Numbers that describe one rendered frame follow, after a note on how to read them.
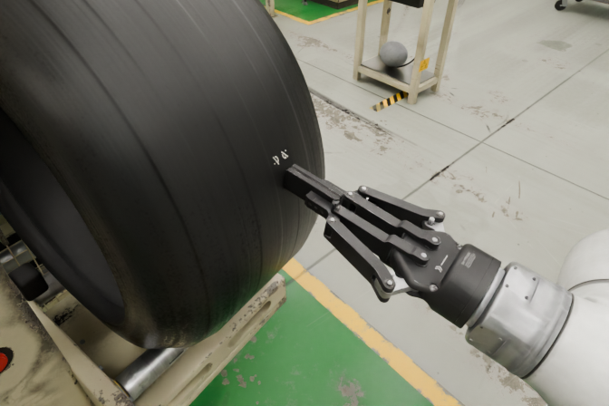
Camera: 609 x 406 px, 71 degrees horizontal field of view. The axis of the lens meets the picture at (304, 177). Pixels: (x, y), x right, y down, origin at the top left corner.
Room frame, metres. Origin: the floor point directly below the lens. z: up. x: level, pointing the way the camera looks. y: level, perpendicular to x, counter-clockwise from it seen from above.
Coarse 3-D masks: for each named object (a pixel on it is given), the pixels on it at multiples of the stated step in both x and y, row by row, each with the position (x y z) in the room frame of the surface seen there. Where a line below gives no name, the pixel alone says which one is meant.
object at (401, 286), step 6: (390, 270) 0.26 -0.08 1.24; (396, 276) 0.26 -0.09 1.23; (378, 282) 0.25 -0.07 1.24; (396, 282) 0.25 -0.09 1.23; (402, 282) 0.25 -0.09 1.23; (378, 288) 0.25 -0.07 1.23; (396, 288) 0.25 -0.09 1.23; (402, 288) 0.25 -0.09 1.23; (408, 288) 0.25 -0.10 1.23; (384, 294) 0.24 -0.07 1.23; (390, 294) 0.24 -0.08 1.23; (396, 294) 0.25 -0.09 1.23
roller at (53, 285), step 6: (48, 276) 0.51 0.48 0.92; (48, 282) 0.49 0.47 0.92; (54, 282) 0.50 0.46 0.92; (48, 288) 0.49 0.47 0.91; (54, 288) 0.49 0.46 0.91; (60, 288) 0.50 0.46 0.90; (42, 294) 0.47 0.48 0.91; (48, 294) 0.48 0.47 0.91; (54, 294) 0.49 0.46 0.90; (36, 300) 0.47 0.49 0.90; (42, 300) 0.47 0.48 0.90; (48, 300) 0.48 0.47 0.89
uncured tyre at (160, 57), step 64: (0, 0) 0.38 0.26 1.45; (64, 0) 0.39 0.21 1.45; (128, 0) 0.42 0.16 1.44; (192, 0) 0.45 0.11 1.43; (256, 0) 0.52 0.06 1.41; (0, 64) 0.34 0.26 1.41; (64, 64) 0.34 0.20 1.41; (128, 64) 0.35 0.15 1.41; (192, 64) 0.39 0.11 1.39; (256, 64) 0.44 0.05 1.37; (0, 128) 0.65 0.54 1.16; (64, 128) 0.31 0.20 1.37; (128, 128) 0.31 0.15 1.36; (192, 128) 0.34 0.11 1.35; (256, 128) 0.39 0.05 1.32; (0, 192) 0.54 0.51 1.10; (64, 192) 0.64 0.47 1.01; (128, 192) 0.29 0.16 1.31; (192, 192) 0.31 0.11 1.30; (256, 192) 0.35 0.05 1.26; (64, 256) 0.52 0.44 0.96; (128, 256) 0.28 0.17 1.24; (192, 256) 0.28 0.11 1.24; (256, 256) 0.33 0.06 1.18; (128, 320) 0.30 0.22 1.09; (192, 320) 0.28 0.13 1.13
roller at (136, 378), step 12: (168, 348) 0.36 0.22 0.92; (180, 348) 0.37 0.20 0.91; (144, 360) 0.34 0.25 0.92; (156, 360) 0.35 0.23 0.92; (168, 360) 0.35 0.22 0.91; (132, 372) 0.32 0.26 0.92; (144, 372) 0.33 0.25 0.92; (156, 372) 0.33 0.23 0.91; (120, 384) 0.31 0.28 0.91; (132, 384) 0.31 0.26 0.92; (144, 384) 0.31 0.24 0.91; (132, 396) 0.30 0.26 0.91
